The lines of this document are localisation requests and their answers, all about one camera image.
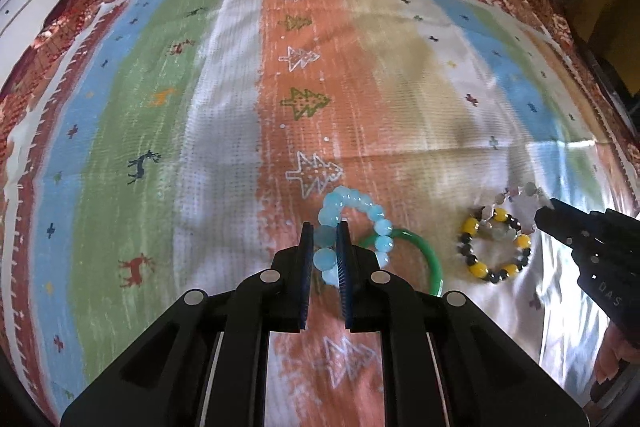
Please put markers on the striped patterned cloth mat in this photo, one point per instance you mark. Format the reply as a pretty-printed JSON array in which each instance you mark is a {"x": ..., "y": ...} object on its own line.
[{"x": 225, "y": 107}]

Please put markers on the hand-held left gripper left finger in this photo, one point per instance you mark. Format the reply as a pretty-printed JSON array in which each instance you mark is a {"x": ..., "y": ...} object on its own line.
[{"x": 306, "y": 279}]

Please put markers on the green jade bangle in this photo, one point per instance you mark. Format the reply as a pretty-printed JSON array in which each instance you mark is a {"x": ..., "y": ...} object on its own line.
[{"x": 432, "y": 257}]

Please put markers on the person's right hand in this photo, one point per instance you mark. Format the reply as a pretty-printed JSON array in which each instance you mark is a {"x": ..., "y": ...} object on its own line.
[{"x": 615, "y": 357}]

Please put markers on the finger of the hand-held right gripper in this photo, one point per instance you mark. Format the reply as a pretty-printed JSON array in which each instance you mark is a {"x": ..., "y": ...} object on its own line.
[
  {"x": 575, "y": 212},
  {"x": 552, "y": 224}
]

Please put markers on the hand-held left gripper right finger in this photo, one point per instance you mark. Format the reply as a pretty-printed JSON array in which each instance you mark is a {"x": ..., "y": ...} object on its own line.
[{"x": 345, "y": 279}]

